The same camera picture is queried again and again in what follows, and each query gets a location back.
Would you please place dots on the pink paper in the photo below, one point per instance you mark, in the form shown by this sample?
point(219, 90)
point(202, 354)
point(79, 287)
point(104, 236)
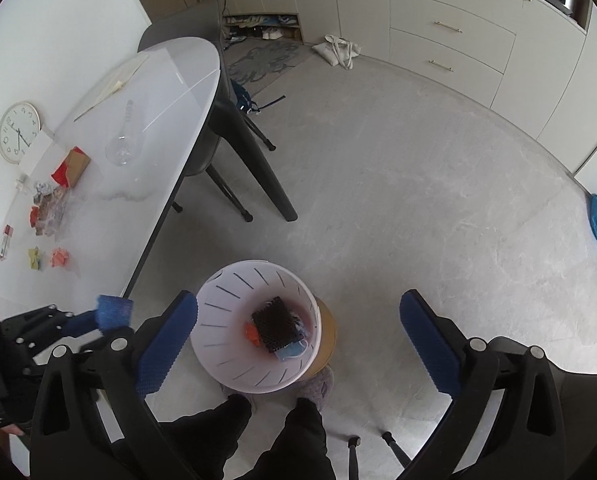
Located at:
point(60, 258)

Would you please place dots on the person left hand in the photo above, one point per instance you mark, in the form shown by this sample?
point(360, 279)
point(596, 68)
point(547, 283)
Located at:
point(11, 429)

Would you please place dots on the person right leg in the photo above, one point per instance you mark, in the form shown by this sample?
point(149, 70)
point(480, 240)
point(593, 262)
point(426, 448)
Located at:
point(300, 450)

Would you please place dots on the red orange wrapper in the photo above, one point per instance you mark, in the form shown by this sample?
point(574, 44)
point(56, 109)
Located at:
point(251, 333)

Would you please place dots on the clear plastic bottle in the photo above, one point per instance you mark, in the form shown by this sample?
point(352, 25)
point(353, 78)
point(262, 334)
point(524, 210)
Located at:
point(125, 145)

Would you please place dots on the purple fuzzy slipper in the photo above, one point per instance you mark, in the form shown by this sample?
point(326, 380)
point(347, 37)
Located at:
point(317, 389)

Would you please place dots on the person leg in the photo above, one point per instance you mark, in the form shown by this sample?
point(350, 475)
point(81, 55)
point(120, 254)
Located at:
point(205, 441)
point(300, 450)

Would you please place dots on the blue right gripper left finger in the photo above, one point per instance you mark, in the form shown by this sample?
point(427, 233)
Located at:
point(159, 340)

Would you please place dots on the clear brown snack wrapper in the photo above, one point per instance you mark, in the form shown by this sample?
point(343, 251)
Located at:
point(50, 211)

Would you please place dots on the yellow green paper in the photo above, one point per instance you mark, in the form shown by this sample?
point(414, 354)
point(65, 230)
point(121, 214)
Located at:
point(35, 258)

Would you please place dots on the black mesh scrubber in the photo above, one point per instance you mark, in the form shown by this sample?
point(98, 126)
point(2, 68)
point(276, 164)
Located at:
point(275, 325)

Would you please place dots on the blue face mask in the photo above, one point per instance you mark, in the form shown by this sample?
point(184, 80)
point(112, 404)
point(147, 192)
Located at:
point(295, 349)

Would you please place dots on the round wooden stool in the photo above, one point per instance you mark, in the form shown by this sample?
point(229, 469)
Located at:
point(328, 340)

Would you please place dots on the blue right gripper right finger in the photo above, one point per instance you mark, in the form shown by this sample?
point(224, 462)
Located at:
point(434, 339)

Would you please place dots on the cream canvas tote bag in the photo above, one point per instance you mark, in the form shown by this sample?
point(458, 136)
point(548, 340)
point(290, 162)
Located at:
point(337, 51)

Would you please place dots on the white round wall clock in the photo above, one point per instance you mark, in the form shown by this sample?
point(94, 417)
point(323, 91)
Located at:
point(19, 127)

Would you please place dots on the grey patterned floor mat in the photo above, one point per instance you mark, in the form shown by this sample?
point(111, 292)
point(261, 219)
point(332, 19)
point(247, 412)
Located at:
point(257, 63)

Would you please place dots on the small red white tube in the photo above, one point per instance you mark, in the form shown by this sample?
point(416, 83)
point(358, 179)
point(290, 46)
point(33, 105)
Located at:
point(6, 241)

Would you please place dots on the red crumpled paper ball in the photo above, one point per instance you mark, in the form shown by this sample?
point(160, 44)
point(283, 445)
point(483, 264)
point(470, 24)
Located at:
point(34, 216)

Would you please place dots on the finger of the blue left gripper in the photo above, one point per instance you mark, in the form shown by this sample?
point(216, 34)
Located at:
point(79, 325)

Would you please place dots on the blue scouring sponge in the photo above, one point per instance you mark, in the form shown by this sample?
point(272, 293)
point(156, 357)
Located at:
point(113, 313)

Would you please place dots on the red brown torn cardboard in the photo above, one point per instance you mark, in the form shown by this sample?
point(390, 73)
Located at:
point(71, 168)

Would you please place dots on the person left leg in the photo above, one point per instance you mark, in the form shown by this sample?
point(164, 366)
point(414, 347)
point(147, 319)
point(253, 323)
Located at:
point(205, 441)

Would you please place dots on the white drawer cabinet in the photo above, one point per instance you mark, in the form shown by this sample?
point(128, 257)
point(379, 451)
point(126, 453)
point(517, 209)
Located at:
point(463, 44)

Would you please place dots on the white card on wall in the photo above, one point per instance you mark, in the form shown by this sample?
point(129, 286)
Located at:
point(35, 152)

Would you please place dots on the pink plastic trash basket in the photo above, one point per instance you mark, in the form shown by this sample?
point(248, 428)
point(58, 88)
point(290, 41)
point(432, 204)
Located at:
point(227, 301)

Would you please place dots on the blue backpack on floor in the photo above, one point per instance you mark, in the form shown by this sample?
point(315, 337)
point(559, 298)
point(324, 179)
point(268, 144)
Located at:
point(246, 104)

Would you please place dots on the dark grey chair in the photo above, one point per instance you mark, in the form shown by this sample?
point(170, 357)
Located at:
point(193, 38)

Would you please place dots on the black table leg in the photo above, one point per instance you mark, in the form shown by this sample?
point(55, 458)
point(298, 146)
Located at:
point(227, 122)

